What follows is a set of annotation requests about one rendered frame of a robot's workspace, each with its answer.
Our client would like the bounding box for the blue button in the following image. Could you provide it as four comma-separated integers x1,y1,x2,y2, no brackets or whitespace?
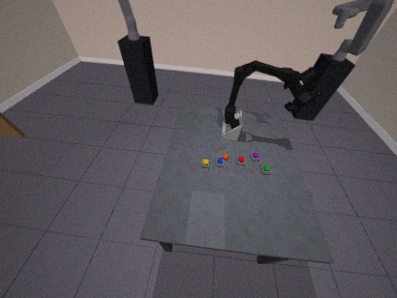
216,158,224,167

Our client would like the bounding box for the yellow button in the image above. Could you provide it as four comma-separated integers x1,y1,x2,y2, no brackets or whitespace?
201,159,209,168

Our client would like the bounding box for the red button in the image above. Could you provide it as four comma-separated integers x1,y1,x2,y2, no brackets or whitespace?
236,157,245,165

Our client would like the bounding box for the green button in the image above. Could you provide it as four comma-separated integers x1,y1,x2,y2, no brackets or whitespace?
260,165,271,175

